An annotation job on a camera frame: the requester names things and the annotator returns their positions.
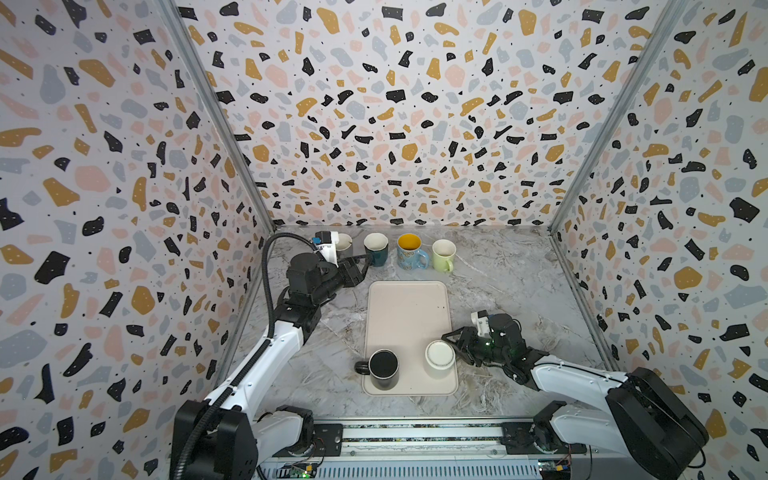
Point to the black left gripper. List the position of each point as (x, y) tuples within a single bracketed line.
[(355, 277)]

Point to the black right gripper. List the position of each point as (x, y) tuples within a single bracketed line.
[(466, 346)]

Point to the grey mug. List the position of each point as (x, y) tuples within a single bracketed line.
[(344, 243)]

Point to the white mug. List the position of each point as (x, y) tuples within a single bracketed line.
[(440, 359)]

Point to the dark green mug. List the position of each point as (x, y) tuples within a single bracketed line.
[(376, 248)]

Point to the blue butterfly mug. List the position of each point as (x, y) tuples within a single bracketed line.
[(410, 254)]

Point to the black mug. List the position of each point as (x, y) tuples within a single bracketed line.
[(382, 367)]

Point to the light green mug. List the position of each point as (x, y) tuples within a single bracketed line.
[(443, 254)]

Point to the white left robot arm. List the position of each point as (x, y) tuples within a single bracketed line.
[(258, 360)]

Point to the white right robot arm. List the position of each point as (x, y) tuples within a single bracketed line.
[(634, 414)]

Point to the cream plastic tray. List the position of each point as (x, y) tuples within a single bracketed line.
[(404, 317)]

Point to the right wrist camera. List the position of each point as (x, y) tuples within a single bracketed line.
[(480, 321)]

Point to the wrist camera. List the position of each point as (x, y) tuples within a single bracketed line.
[(325, 243), (480, 321)]

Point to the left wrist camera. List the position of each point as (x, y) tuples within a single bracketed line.
[(325, 243)]

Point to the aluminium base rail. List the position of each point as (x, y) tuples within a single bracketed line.
[(425, 448)]

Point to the metal left corner post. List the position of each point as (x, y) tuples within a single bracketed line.
[(168, 11)]

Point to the metal corner post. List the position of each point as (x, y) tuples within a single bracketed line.
[(667, 20), (168, 11)]

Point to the metal right corner post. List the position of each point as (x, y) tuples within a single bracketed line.
[(667, 20)]

